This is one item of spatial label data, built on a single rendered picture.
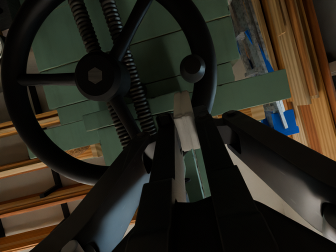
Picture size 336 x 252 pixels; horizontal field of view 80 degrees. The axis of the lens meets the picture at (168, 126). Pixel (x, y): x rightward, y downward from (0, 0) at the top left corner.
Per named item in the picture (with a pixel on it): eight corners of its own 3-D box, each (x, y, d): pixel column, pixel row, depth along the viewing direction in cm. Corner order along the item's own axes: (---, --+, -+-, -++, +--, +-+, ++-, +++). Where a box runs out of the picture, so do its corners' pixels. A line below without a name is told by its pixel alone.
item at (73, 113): (231, 61, 41) (235, 80, 41) (218, 77, 62) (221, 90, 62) (56, 108, 46) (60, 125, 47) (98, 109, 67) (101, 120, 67)
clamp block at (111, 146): (174, 110, 34) (186, 161, 34) (179, 110, 47) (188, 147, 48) (93, 129, 36) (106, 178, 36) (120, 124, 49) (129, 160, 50)
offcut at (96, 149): (102, 141, 51) (105, 153, 52) (89, 144, 49) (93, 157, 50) (107, 140, 49) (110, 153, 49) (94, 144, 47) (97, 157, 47)
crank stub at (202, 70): (178, 79, 19) (178, 51, 18) (181, 86, 24) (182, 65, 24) (206, 79, 18) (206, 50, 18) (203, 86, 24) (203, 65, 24)
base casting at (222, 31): (233, 13, 40) (243, 59, 41) (209, 70, 97) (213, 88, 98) (36, 72, 46) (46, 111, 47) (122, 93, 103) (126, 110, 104)
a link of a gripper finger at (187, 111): (183, 115, 14) (193, 113, 14) (180, 91, 21) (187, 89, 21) (192, 150, 16) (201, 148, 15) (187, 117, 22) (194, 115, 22)
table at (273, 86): (316, 54, 30) (324, 93, 31) (255, 82, 61) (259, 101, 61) (-20, 141, 39) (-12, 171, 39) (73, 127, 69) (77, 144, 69)
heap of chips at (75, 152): (68, 149, 49) (71, 161, 49) (94, 141, 61) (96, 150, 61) (37, 157, 50) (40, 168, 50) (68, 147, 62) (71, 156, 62)
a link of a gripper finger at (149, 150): (181, 156, 14) (140, 165, 14) (180, 126, 18) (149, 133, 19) (176, 137, 13) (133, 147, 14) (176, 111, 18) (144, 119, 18)
